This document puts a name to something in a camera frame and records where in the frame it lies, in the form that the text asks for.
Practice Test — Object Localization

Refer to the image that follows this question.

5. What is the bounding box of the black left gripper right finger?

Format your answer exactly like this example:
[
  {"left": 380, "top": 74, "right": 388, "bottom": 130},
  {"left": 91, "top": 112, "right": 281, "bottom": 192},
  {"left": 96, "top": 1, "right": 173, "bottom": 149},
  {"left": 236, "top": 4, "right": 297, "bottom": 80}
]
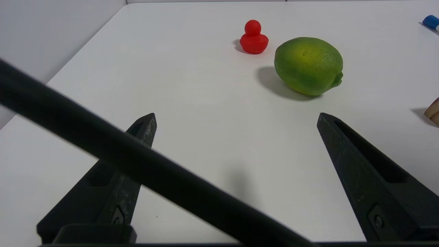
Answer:
[{"left": 317, "top": 113, "right": 439, "bottom": 243}]

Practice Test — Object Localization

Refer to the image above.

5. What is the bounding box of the green lime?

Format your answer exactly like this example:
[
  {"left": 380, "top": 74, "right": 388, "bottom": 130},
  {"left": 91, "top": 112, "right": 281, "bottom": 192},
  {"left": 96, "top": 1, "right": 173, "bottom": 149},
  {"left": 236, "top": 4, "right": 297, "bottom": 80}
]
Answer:
[{"left": 274, "top": 37, "right": 344, "bottom": 96}]

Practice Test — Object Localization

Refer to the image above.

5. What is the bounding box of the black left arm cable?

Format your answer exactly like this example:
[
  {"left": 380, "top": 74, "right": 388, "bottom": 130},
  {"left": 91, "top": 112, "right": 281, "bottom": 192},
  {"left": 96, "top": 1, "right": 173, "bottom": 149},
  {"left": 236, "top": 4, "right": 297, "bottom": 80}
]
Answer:
[{"left": 0, "top": 58, "right": 311, "bottom": 247}]

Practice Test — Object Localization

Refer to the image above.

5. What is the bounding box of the blue and white marker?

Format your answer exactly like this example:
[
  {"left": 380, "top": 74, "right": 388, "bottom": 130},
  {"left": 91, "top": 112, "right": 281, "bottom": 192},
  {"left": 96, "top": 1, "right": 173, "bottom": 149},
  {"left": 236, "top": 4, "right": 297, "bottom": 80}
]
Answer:
[{"left": 422, "top": 15, "right": 439, "bottom": 32}]

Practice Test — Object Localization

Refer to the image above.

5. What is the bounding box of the red rubber duck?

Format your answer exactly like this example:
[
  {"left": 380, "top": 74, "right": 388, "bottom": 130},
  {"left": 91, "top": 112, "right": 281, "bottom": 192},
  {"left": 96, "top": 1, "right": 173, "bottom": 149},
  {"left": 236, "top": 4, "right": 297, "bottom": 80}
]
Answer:
[{"left": 239, "top": 20, "right": 269, "bottom": 55}]

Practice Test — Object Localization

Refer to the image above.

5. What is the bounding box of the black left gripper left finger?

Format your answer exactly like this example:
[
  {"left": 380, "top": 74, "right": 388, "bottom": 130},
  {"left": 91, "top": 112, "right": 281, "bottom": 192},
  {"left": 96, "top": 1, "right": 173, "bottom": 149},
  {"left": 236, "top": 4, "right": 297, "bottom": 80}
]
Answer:
[{"left": 37, "top": 113, "right": 157, "bottom": 244}]

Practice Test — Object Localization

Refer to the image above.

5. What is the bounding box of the small wooden block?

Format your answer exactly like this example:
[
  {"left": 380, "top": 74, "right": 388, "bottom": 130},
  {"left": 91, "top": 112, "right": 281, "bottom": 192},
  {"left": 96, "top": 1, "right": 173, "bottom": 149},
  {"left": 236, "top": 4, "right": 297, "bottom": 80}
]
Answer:
[{"left": 424, "top": 97, "right": 439, "bottom": 126}]

